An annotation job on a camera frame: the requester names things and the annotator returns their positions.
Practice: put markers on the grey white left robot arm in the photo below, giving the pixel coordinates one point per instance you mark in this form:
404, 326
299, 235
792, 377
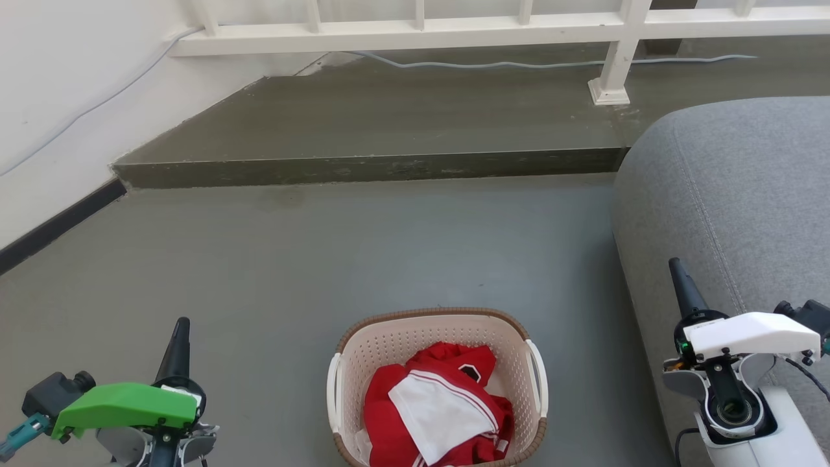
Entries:
123, 447

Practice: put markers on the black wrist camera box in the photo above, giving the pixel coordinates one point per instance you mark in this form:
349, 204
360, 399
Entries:
810, 314
52, 392

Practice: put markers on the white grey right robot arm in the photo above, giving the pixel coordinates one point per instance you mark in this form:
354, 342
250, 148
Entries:
784, 434

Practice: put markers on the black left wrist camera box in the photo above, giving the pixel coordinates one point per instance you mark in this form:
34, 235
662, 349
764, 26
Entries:
52, 392

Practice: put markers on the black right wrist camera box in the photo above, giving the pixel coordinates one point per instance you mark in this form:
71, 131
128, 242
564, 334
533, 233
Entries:
810, 314

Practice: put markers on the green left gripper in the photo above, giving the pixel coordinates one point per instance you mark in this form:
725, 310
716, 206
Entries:
123, 405

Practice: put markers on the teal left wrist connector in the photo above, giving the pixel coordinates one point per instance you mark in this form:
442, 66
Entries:
23, 433

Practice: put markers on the white wooden railing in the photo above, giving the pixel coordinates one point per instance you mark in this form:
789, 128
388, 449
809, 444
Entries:
454, 35

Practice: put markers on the red and white jersey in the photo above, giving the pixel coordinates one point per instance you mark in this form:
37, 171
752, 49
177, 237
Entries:
389, 399

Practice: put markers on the dark brown post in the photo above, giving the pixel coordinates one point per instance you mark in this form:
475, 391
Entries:
668, 23

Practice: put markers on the beige perforated laundry basket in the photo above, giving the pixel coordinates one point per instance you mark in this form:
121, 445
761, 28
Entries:
415, 334

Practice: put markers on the grey fabric sofa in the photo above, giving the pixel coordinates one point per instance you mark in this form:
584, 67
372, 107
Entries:
733, 188

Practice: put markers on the black wall baseboard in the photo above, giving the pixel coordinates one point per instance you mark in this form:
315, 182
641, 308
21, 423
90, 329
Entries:
58, 224

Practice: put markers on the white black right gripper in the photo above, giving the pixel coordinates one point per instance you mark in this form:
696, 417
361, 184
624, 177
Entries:
752, 334

